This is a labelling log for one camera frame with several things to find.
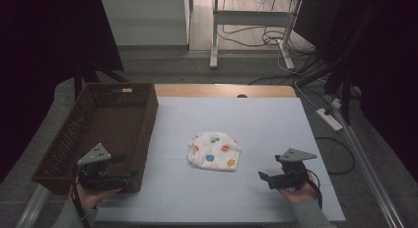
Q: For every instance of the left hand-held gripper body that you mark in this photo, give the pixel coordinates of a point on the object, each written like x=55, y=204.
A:
x=95, y=154

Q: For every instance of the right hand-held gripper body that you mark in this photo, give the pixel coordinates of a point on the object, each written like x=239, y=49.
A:
x=291, y=175

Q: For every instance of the white desk frame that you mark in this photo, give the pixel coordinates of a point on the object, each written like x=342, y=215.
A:
x=253, y=17

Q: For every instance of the basket label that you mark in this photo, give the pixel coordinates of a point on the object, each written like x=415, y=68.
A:
x=123, y=90

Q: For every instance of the pale blue table mat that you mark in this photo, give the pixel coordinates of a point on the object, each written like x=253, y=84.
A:
x=249, y=129

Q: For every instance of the black tripod stand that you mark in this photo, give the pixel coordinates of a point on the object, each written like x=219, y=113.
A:
x=78, y=83

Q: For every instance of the brown woven basket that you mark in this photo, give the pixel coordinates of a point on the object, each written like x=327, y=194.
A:
x=111, y=122

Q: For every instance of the person's right hand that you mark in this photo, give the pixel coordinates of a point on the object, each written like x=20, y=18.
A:
x=302, y=195

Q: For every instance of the metal rail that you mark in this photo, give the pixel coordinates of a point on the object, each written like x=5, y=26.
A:
x=368, y=175
x=33, y=205

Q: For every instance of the white cloth with coloured dots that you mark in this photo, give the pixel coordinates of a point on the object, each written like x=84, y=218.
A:
x=213, y=150

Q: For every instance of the person's left hand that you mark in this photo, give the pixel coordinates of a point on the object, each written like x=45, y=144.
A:
x=87, y=196

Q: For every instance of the white cabinet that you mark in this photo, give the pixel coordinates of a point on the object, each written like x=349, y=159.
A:
x=144, y=20

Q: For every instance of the white power strip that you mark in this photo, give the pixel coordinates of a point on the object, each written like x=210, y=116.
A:
x=328, y=119

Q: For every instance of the black stand with curtain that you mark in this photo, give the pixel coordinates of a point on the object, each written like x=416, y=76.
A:
x=345, y=90

